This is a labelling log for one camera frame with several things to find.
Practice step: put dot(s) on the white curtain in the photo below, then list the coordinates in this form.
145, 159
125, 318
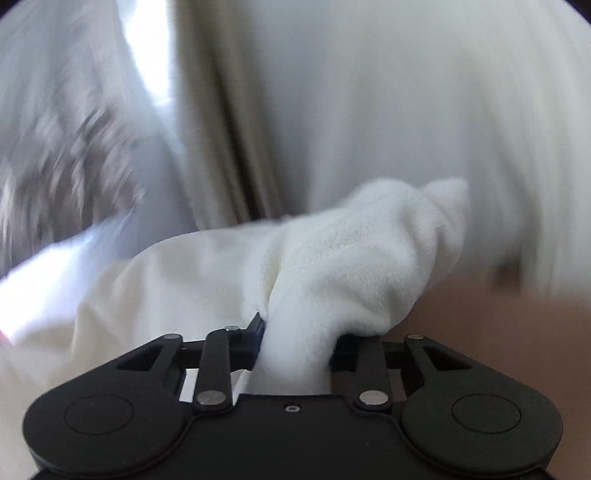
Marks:
217, 115

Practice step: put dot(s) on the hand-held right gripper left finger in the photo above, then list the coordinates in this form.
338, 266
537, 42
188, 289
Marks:
257, 333

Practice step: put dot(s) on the white fleece garment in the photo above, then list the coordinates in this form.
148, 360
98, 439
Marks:
346, 258

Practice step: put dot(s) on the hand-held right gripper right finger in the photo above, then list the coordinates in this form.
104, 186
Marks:
344, 355

